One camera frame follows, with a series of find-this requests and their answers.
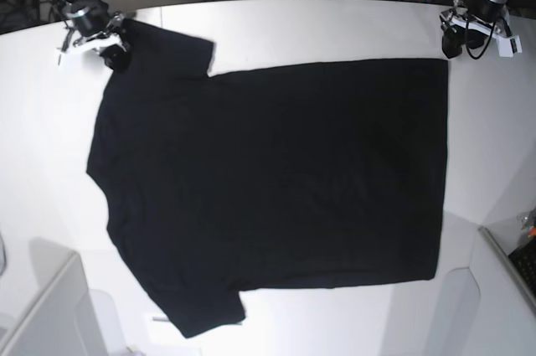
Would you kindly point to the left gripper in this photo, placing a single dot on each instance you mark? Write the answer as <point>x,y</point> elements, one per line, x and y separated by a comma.
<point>471,22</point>

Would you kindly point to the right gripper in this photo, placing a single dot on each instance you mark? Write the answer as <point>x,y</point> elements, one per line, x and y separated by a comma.
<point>92,27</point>

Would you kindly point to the black T-shirt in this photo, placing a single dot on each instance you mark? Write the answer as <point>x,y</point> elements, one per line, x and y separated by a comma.
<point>305,176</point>

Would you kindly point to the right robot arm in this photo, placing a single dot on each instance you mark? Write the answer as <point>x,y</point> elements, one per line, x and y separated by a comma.
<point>92,27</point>

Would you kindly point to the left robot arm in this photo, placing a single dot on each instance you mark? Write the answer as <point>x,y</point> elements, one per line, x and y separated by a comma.
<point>471,25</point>

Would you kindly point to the black keyboard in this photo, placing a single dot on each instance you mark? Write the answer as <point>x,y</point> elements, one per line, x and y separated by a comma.
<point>523,258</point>

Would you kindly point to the white left monitor stand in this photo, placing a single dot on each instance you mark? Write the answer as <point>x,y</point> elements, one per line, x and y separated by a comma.
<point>59,320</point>

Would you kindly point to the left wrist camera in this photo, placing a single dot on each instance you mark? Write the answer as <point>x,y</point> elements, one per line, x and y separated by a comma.
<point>509,46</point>

